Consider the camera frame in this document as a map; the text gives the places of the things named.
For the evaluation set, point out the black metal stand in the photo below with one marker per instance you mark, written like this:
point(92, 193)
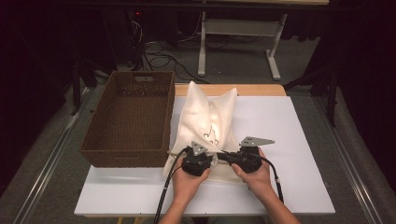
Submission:
point(332, 93)
point(75, 87)

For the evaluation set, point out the white metal desk frame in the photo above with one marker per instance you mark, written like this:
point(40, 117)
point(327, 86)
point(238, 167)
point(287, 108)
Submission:
point(236, 27)

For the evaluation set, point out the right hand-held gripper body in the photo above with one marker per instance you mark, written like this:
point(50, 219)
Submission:
point(247, 160)

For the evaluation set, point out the person's left hand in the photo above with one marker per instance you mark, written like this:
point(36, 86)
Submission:
point(186, 186)

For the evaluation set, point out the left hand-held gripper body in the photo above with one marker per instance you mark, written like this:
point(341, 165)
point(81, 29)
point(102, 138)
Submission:
point(194, 163)

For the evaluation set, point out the metal floor rail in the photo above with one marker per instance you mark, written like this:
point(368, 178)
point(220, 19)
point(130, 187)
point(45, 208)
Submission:
point(46, 174)
point(348, 161)

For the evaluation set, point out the brown woven basket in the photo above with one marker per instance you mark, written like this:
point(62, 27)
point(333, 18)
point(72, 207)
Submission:
point(130, 118)

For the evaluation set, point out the person's right hand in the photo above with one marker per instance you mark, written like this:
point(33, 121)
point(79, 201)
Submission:
point(258, 180)

